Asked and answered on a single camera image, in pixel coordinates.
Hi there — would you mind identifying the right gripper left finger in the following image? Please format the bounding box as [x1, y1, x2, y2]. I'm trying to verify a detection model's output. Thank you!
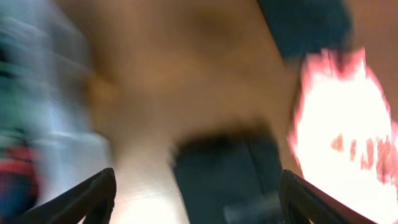
[12, 167, 116, 224]

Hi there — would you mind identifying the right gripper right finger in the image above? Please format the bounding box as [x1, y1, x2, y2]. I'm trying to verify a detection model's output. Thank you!
[279, 169, 374, 224]

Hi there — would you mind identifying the red plaid flannel shirt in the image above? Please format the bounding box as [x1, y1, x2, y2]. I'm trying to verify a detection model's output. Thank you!
[1, 146, 40, 223]

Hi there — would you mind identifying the green garment with tape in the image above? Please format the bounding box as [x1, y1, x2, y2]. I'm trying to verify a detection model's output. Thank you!
[1, 27, 45, 146]

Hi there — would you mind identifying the dark green-black folded garment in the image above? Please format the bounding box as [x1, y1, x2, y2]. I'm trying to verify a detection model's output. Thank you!
[172, 124, 285, 224]

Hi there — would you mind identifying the clear plastic storage bin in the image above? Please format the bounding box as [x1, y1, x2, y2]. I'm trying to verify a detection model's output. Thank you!
[1, 0, 112, 213]

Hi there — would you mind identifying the pink white printed garment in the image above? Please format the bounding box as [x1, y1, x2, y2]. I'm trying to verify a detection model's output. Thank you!
[288, 49, 397, 223]

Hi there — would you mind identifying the dark navy folded garment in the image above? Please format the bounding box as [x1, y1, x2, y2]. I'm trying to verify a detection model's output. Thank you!
[257, 0, 352, 60]

